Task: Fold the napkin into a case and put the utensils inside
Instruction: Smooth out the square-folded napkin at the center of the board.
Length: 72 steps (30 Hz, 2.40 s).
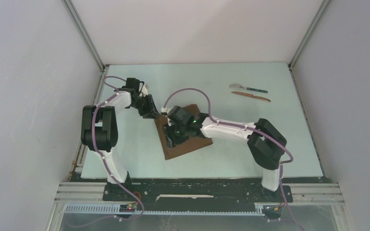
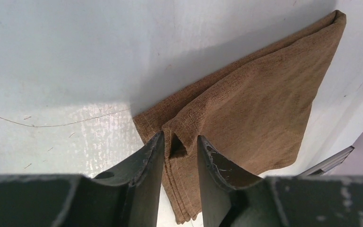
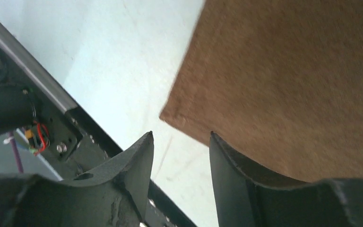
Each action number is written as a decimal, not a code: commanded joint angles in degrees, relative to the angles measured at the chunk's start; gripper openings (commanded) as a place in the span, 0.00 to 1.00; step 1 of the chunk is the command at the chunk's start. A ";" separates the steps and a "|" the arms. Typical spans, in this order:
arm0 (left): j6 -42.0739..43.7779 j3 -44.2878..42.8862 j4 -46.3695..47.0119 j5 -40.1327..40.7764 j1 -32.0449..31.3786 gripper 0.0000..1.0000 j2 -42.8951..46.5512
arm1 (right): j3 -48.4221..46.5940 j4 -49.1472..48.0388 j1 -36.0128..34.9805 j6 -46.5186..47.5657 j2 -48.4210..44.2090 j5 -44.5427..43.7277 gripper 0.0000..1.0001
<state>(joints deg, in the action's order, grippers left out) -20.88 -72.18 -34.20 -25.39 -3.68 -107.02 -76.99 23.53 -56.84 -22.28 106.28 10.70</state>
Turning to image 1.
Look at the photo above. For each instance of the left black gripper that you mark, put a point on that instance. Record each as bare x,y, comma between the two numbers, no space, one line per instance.
151,112

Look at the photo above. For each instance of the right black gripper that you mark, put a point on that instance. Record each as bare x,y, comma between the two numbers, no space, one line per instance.
171,139

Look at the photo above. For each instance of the brown cloth napkin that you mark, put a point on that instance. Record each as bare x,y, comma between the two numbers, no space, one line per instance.
172,150

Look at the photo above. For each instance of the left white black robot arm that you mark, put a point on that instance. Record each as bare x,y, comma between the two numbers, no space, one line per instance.
99,127

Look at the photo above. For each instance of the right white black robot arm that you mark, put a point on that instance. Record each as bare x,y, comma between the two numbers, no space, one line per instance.
265,143

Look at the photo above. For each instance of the brown wooden knife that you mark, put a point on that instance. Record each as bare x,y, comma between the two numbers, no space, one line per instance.
251,96

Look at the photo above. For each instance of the left aluminium corner post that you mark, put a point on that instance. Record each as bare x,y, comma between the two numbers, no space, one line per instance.
76,19

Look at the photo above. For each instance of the aluminium corner post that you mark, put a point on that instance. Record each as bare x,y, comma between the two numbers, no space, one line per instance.
76,19
310,31

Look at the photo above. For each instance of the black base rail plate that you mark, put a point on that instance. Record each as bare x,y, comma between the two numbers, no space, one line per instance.
197,195

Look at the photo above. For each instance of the grey cable duct strip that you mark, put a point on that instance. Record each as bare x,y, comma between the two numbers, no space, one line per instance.
114,209

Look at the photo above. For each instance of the aluminium frame profile front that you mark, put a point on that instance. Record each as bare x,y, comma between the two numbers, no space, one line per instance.
73,193

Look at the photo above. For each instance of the right aluminium corner post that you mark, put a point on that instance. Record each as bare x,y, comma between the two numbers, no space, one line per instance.
310,31

